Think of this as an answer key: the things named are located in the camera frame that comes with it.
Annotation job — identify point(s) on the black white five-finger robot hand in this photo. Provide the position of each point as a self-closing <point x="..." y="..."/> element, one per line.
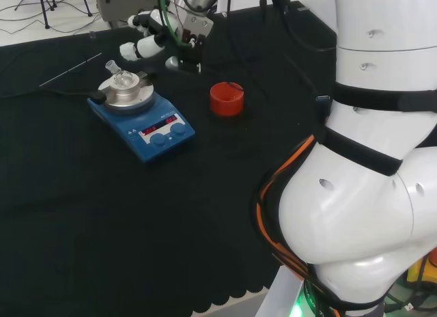
<point x="194" y="23"/>

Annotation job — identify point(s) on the heater with blue base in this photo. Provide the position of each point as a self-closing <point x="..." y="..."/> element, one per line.
<point x="153" y="125"/>

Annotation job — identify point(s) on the grey equipment box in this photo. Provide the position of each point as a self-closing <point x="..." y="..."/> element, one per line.
<point x="116" y="4"/>

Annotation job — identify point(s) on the red ribbed plastic cup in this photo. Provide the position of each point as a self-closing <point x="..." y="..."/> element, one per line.
<point x="226" y="100"/>

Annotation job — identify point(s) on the clear round-bottom glass flask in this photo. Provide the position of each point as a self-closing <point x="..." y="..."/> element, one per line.
<point x="121" y="78"/>

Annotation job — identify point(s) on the thin glass rod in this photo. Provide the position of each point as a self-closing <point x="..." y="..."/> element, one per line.
<point x="70" y="69"/>

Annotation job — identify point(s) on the black tripod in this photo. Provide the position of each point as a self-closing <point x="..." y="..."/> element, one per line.
<point x="46" y="2"/>

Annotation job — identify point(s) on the black table cloth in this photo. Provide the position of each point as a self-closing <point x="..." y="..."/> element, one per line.
<point x="102" y="211"/>

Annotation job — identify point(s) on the yellow stop button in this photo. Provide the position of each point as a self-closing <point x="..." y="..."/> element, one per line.
<point x="421" y="267"/>

